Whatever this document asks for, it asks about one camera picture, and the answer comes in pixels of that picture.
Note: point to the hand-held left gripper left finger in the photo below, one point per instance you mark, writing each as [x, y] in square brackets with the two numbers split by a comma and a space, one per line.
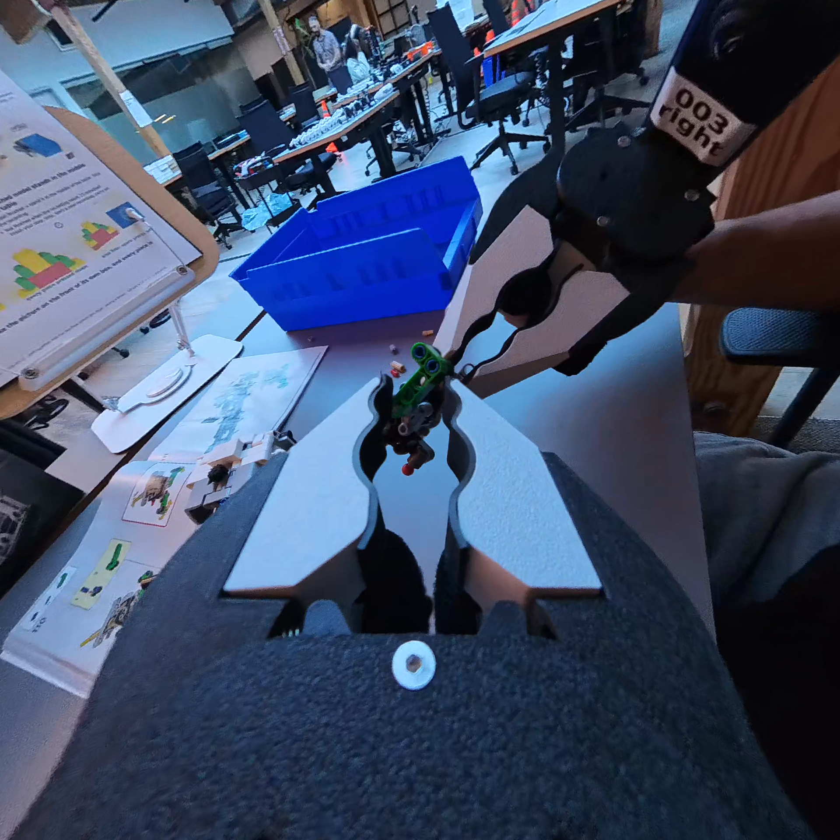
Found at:
[302, 518]

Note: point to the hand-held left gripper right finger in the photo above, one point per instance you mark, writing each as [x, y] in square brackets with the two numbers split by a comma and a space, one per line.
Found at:
[525, 518]

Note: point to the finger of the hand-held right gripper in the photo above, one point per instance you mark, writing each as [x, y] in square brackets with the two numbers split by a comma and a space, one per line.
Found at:
[571, 321]
[499, 262]

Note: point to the white black lego truck model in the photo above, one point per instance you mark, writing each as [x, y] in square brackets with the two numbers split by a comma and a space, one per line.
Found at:
[229, 466]

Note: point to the lego gear subassembly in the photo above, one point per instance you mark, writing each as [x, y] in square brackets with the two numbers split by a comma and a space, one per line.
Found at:
[413, 439]

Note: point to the green lego angle beam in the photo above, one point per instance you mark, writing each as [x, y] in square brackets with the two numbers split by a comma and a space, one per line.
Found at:
[413, 387]

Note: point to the person's right forearm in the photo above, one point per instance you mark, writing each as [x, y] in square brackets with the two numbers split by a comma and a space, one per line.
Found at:
[768, 256]

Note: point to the dark lego set box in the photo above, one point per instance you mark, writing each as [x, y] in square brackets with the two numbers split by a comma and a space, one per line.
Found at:
[26, 512]

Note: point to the blue plastic bin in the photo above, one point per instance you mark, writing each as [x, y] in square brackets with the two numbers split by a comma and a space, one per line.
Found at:
[367, 262]

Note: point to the open instruction booklet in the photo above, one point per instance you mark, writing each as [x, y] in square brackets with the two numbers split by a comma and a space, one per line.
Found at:
[249, 394]

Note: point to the black office chair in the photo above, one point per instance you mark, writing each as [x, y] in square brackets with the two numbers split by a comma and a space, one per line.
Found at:
[485, 92]

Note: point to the background desk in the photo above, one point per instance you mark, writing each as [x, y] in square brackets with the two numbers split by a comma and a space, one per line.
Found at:
[551, 26]

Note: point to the black chair armrest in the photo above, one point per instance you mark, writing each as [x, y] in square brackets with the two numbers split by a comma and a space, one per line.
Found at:
[774, 334]

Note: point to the person's grey trousers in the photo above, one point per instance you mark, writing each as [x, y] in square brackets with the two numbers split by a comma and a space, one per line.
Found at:
[754, 512]

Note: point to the printed instruction sheet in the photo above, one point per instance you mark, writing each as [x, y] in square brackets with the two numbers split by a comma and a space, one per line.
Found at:
[79, 262]

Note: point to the wooden post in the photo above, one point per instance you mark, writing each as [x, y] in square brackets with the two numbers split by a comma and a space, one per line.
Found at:
[774, 197]

